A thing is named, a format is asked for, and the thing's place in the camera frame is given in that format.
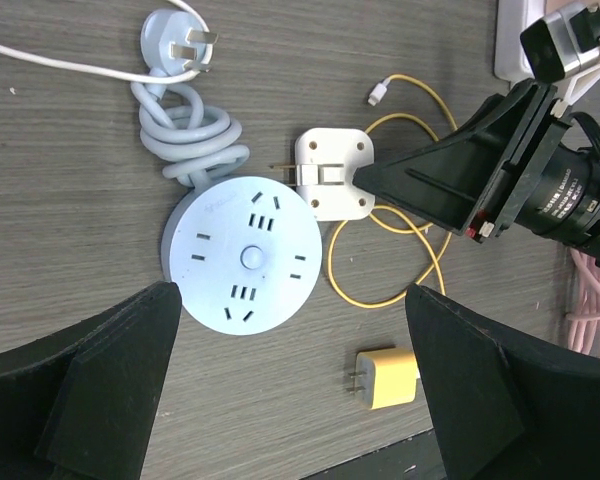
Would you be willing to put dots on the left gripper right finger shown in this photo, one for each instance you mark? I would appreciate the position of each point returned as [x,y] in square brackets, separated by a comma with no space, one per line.
[503,404]

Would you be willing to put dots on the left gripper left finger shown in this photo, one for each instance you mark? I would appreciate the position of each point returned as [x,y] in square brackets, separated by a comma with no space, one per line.
[80,403]

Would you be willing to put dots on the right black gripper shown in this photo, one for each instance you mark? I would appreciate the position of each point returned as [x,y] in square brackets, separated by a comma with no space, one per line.
[517,160]

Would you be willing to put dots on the white charger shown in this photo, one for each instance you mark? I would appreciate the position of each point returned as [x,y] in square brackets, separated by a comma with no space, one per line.
[325,162]

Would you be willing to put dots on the white multicolour power strip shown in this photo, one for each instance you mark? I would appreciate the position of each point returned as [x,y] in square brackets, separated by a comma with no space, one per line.
[513,17]

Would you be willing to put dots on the yellow charger block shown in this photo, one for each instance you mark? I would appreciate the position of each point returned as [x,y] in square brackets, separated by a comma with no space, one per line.
[385,378]

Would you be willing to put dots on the round light blue socket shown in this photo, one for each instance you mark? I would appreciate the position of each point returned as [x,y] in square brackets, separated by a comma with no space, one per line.
[244,251]

